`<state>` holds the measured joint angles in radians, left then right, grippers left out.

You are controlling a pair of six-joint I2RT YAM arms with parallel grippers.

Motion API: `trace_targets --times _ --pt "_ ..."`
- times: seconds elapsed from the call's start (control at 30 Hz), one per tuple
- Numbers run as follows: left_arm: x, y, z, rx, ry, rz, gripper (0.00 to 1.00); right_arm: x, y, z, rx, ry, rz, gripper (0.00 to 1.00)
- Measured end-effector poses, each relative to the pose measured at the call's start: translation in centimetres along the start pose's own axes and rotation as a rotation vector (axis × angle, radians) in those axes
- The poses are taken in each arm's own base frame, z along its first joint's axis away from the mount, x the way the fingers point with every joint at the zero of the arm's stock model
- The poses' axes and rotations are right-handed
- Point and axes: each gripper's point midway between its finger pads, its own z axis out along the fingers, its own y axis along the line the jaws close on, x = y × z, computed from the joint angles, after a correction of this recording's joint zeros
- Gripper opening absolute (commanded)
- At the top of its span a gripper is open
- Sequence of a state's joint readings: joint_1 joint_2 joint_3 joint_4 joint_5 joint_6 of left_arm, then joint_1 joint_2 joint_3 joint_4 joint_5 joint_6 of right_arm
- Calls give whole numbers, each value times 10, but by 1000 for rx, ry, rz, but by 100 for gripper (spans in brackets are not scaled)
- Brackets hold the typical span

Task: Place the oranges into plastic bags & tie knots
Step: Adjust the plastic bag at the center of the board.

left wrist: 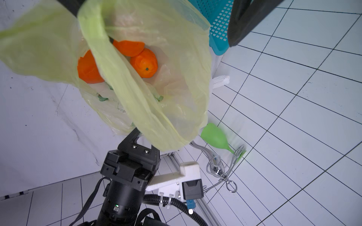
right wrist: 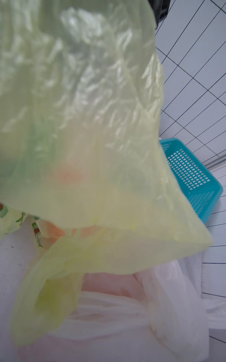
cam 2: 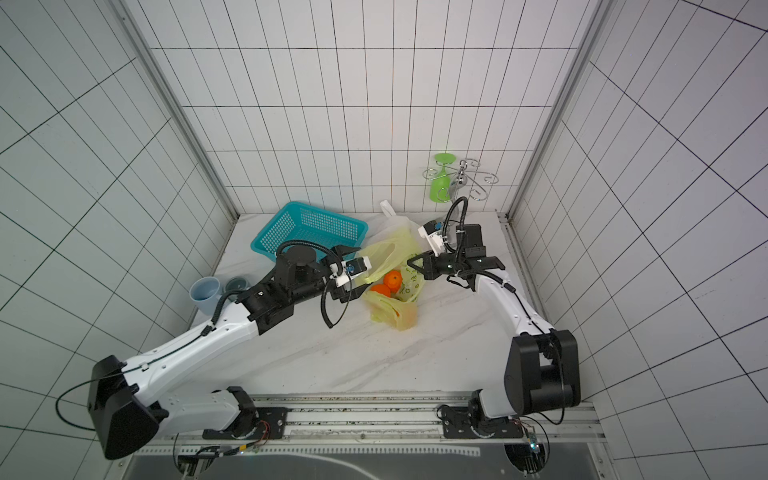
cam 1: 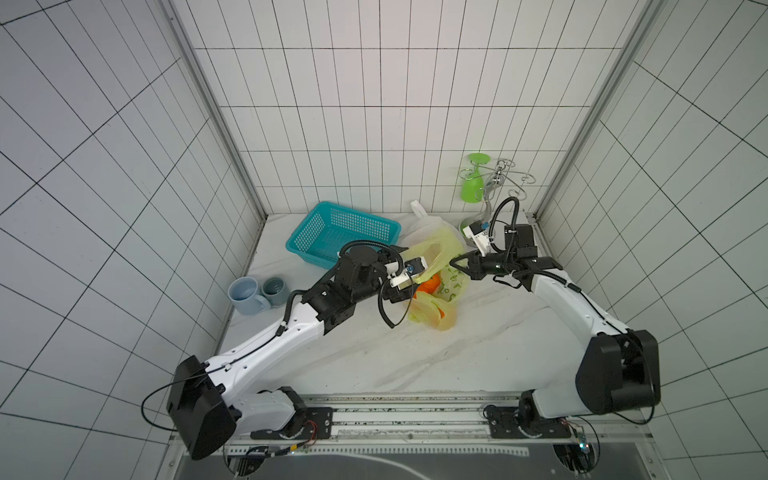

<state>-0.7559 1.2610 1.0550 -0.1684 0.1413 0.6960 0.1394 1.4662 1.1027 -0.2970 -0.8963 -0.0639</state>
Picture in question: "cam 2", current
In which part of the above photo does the green plastic bag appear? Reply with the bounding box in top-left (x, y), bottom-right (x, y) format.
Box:
top-left (354, 226), bottom-right (426, 331)

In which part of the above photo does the orange one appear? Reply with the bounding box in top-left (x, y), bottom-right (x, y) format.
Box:
top-left (383, 270), bottom-right (403, 294)

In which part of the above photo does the orange two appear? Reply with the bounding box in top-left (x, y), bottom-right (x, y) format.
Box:
top-left (370, 283), bottom-right (392, 298)

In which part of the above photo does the white printed plastic bag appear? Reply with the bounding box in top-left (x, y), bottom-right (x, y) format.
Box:
top-left (362, 200), bottom-right (418, 247)

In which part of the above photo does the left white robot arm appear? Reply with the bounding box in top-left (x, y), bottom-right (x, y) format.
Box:
top-left (87, 240), bottom-right (372, 460)

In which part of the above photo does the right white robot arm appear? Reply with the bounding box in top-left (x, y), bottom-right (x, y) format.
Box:
top-left (407, 221), bottom-right (581, 439)

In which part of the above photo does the teal plastic basket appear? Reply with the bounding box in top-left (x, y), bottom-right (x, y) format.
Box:
top-left (250, 202), bottom-right (368, 260)

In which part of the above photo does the dark teal cup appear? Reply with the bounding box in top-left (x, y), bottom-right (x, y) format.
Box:
top-left (224, 276), bottom-right (251, 293)

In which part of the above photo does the green plastic wine glass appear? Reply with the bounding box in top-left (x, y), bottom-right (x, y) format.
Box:
top-left (429, 152), bottom-right (456, 203)

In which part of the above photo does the chrome glass holder stand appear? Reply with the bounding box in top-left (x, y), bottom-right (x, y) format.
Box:
top-left (422, 159), bottom-right (499, 203)

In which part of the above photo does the light blue cup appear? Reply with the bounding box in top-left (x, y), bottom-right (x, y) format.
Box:
top-left (189, 276), bottom-right (222, 317)

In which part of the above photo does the aluminium mounting rail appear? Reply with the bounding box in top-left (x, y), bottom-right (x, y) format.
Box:
top-left (138, 393), bottom-right (607, 458)

